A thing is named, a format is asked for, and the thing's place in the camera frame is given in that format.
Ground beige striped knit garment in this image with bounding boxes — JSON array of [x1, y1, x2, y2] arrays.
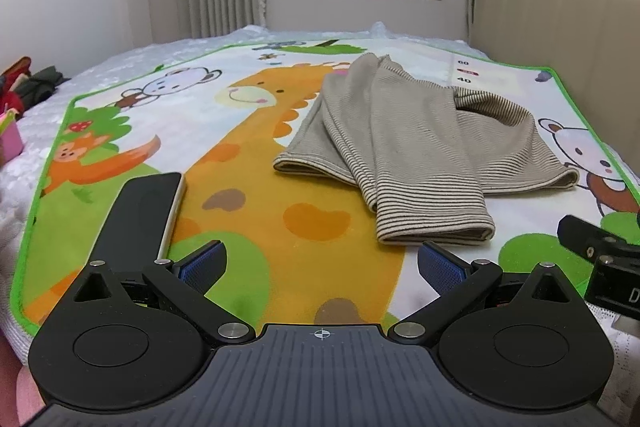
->
[[273, 53, 579, 245]]

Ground colourful cartoon animal play mat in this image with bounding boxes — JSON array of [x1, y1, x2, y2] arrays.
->
[[10, 38, 639, 333]]

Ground beige upholstered headboard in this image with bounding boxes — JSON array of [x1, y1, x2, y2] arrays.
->
[[470, 0, 640, 169]]

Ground black smartphone with white edge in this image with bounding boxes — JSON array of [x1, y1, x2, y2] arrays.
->
[[88, 172, 184, 272]]

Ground pink box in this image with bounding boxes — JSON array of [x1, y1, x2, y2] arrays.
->
[[0, 109, 24, 167]]

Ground pile of dark and red clothes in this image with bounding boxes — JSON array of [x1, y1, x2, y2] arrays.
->
[[1, 56, 68, 118]]

